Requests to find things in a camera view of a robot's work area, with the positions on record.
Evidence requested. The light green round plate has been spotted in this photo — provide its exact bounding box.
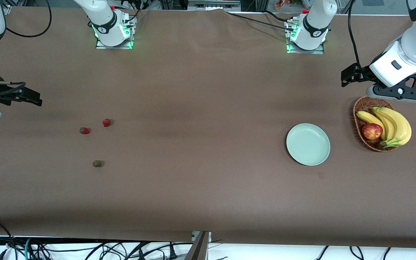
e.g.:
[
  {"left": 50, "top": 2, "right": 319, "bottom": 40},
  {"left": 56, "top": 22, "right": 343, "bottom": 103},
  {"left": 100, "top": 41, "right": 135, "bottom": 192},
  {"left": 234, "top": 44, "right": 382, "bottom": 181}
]
[{"left": 286, "top": 123, "right": 331, "bottom": 166}]

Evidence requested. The brown wicker basket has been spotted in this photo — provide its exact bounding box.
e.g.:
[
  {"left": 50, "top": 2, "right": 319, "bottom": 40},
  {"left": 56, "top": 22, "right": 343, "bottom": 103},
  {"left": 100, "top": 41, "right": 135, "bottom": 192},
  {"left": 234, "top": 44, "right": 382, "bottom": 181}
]
[{"left": 353, "top": 96, "right": 400, "bottom": 152}]

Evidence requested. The yellow banana bunch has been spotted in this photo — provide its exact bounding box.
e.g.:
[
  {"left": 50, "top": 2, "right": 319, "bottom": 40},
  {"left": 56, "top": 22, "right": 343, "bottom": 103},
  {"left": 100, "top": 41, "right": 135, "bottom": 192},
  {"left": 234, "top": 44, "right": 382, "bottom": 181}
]
[{"left": 356, "top": 107, "right": 412, "bottom": 149}]

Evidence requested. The red apple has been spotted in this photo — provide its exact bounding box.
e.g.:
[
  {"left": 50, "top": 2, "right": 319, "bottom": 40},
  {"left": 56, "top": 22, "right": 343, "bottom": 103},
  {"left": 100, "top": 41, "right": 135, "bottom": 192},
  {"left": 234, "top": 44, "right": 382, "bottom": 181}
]
[{"left": 361, "top": 123, "right": 384, "bottom": 140}]

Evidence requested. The orange colourful object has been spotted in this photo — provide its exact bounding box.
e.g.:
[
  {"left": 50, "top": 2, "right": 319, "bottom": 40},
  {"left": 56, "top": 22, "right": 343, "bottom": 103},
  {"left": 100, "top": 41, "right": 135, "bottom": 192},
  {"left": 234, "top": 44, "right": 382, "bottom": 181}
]
[{"left": 275, "top": 0, "right": 304, "bottom": 10}]

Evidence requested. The grey metal device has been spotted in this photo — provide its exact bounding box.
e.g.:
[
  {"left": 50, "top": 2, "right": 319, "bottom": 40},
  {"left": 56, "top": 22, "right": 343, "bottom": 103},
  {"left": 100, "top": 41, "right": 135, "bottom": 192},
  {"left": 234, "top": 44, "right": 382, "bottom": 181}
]
[{"left": 187, "top": 0, "right": 242, "bottom": 12}]

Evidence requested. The brown table cover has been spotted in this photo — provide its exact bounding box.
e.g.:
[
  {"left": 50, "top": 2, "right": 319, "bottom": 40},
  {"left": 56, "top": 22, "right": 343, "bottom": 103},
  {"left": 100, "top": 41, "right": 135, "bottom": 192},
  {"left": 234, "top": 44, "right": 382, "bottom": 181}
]
[{"left": 0, "top": 6, "right": 416, "bottom": 250}]

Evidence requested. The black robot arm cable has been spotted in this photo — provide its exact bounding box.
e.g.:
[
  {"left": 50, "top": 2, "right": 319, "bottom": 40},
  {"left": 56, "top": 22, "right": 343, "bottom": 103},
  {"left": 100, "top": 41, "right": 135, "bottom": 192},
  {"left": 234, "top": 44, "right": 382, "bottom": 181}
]
[
  {"left": 347, "top": 0, "right": 365, "bottom": 69},
  {"left": 0, "top": 0, "right": 52, "bottom": 99}
]

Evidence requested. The short thin black cable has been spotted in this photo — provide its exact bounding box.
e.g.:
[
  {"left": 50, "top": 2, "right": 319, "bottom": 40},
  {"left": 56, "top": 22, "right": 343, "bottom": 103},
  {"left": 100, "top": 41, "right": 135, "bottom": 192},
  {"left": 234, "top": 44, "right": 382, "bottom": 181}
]
[{"left": 262, "top": 10, "right": 293, "bottom": 23}]

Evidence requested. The long thin black cable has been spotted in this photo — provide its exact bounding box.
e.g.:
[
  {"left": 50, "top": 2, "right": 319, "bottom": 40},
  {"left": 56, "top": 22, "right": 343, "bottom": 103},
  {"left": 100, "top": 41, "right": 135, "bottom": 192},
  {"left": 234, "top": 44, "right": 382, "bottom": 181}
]
[{"left": 225, "top": 12, "right": 296, "bottom": 32}]

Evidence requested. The aluminium frame post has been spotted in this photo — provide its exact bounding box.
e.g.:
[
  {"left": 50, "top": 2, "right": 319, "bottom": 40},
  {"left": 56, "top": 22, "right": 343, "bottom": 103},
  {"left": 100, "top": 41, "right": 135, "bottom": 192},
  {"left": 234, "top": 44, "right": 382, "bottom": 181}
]
[{"left": 185, "top": 230, "right": 213, "bottom": 260}]

